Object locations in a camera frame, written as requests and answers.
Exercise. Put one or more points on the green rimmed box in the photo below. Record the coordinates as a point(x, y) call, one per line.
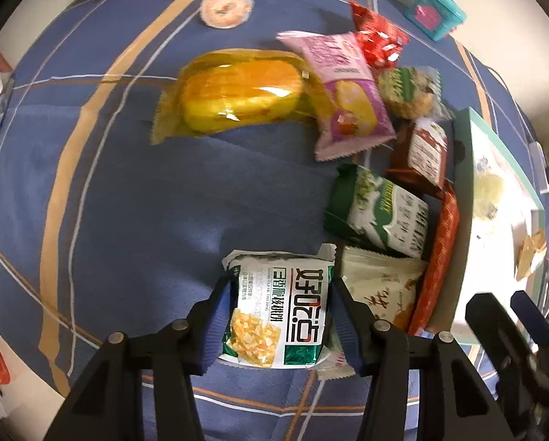
point(499, 211)

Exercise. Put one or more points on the teal plastic container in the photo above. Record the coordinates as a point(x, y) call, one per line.
point(435, 11)

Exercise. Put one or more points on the brown snack packet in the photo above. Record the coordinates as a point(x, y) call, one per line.
point(421, 154)

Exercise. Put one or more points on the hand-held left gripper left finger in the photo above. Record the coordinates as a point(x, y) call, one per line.
point(217, 326)

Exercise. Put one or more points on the pink purple snack packet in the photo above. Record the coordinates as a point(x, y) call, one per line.
point(345, 94)

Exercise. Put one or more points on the orange red snack packet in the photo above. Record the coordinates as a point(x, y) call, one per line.
point(440, 262)

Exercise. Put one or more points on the blue plaid tablecloth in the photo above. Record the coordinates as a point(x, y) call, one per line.
point(118, 193)

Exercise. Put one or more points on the yellow bread packet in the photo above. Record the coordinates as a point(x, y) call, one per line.
point(237, 96)

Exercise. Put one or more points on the beige snack packet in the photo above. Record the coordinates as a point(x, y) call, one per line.
point(384, 289)

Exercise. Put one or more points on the clear green rice cracker packet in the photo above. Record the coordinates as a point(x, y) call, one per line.
point(410, 92)

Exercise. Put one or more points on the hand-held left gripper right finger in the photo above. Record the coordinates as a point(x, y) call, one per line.
point(348, 330)

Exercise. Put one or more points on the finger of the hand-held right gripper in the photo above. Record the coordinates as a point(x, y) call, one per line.
point(488, 326)
point(529, 314)

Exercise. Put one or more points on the jelly cup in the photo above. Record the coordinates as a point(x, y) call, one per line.
point(226, 7)

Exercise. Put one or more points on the dark green white snack packet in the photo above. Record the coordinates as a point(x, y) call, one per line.
point(380, 213)

